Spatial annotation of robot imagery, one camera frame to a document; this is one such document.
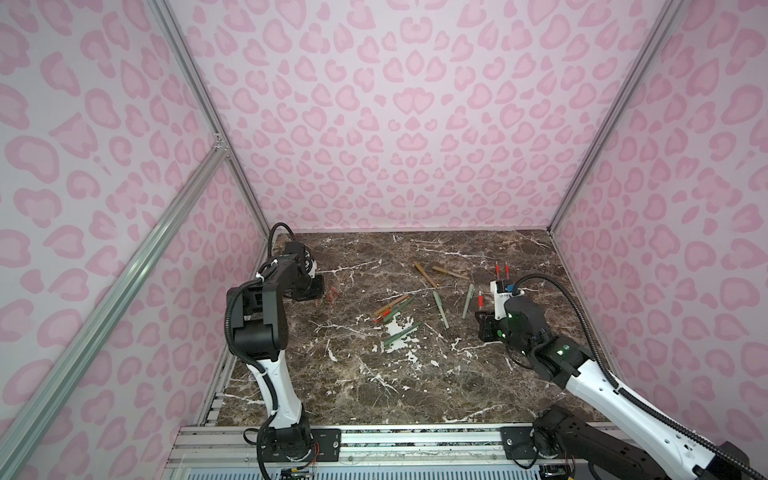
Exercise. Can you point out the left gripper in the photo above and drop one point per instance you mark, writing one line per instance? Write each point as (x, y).
(317, 291)

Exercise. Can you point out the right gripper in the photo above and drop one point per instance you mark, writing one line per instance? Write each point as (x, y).
(484, 325)

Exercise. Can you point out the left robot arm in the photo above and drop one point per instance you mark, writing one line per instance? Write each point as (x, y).
(256, 331)

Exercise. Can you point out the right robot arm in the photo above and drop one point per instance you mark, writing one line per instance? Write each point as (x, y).
(659, 447)

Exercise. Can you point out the green pen right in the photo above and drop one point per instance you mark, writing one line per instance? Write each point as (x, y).
(468, 299)

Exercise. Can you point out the green pen centre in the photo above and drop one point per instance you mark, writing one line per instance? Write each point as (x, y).
(439, 304)

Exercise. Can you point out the brown pen short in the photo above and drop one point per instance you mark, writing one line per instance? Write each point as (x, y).
(451, 273)

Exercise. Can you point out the green pen in cluster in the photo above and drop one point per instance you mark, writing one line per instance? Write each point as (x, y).
(399, 307)

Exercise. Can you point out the brown pen in cluster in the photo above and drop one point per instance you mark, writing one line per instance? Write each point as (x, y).
(387, 308)

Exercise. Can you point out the green pen front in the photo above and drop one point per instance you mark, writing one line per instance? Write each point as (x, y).
(394, 338)

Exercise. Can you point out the brown pen long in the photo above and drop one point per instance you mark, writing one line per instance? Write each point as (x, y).
(422, 271)

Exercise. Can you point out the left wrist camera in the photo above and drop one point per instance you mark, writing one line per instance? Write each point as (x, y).
(310, 264)

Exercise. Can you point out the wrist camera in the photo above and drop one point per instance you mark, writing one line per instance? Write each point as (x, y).
(501, 291)
(310, 264)

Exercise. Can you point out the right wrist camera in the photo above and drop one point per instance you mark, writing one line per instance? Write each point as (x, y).
(501, 291)

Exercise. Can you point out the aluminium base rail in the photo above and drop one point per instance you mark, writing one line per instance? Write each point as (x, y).
(440, 451)

